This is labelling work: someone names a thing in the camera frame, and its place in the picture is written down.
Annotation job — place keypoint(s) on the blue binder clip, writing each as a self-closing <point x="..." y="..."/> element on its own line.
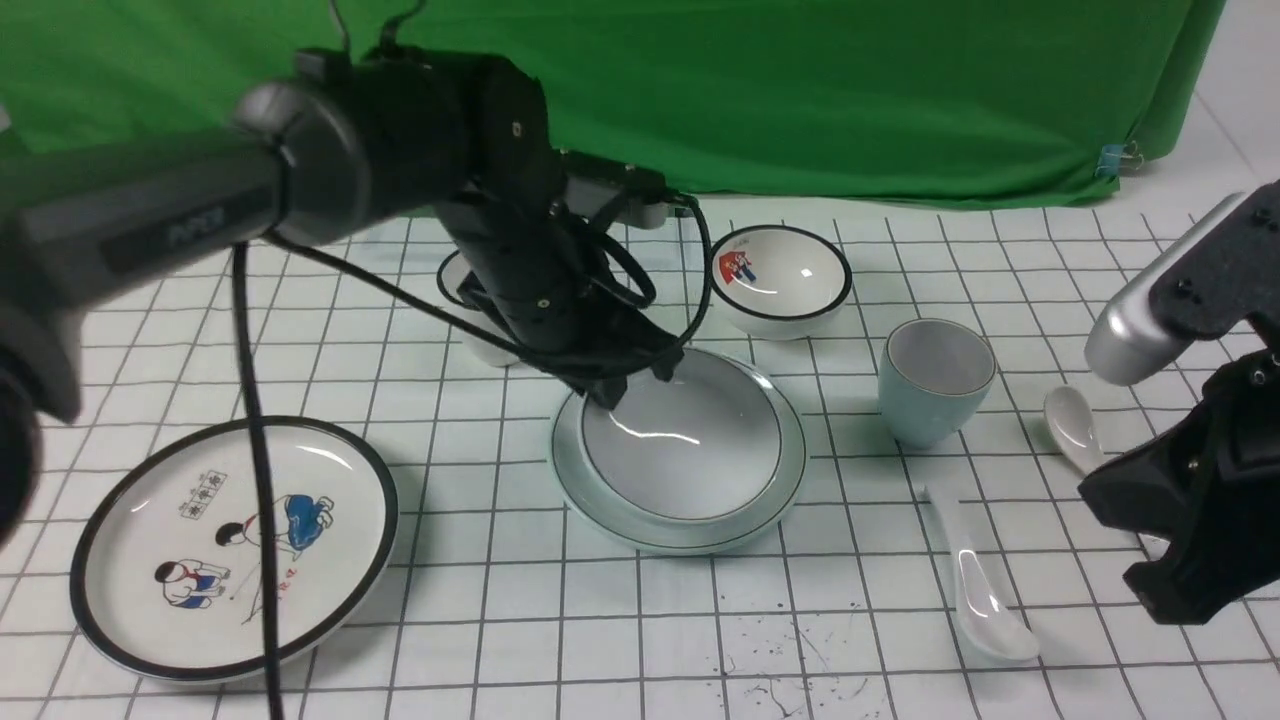
<point x="1118" y="159"/>

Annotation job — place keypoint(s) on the plain white ceramic spoon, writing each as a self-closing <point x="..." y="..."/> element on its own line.
<point x="986" y="621"/>

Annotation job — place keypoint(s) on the black rimmed cartoon bowl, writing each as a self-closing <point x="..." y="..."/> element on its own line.
<point x="778" y="283"/>

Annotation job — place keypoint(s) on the white spoon with label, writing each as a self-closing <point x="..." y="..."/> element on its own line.
<point x="1070" y="422"/>

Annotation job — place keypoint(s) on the black rimmed cartoon plate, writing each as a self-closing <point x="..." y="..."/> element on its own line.
<point x="166" y="577"/>

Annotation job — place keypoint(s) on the pale green plain plate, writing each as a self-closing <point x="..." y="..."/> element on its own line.
<point x="586" y="494"/>

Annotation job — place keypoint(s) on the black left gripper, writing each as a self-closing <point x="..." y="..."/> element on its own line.
<point x="545" y="266"/>

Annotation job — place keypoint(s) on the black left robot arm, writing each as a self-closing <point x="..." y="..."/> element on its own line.
<point x="311" y="159"/>

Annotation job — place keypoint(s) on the white black rimmed cup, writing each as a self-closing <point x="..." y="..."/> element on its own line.
<point x="451" y="274"/>

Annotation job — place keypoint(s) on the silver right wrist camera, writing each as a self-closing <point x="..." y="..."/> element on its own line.
<point x="1223" y="272"/>

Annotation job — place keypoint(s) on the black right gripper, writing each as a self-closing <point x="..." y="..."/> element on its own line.
<point x="1210" y="487"/>

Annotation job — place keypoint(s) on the green backdrop cloth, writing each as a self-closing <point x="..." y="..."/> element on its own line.
<point x="959" y="104"/>

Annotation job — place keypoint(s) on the pale green shallow bowl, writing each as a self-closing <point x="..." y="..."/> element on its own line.
<point x="694" y="449"/>

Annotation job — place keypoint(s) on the pale blue cup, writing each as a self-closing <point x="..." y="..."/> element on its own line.
<point x="933" y="375"/>

